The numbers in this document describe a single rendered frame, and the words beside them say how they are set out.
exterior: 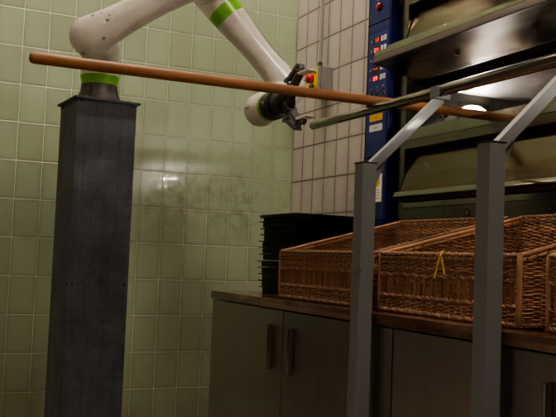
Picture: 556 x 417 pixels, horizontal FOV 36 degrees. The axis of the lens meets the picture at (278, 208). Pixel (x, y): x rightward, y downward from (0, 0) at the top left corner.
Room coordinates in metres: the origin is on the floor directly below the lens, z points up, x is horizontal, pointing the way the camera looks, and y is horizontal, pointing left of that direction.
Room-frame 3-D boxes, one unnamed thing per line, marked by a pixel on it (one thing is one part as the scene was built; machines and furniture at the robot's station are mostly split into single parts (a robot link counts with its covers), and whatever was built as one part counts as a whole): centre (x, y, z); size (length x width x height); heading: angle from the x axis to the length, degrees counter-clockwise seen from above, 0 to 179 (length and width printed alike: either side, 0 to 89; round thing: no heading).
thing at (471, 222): (2.60, -0.34, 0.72); 0.56 x 0.49 x 0.28; 26
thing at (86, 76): (2.81, 0.62, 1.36); 0.16 x 0.13 x 0.19; 179
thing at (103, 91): (2.87, 0.64, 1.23); 0.26 x 0.15 x 0.06; 29
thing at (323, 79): (3.52, -0.15, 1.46); 0.10 x 0.07 x 0.10; 25
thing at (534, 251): (2.06, -0.59, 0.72); 0.56 x 0.49 x 0.28; 24
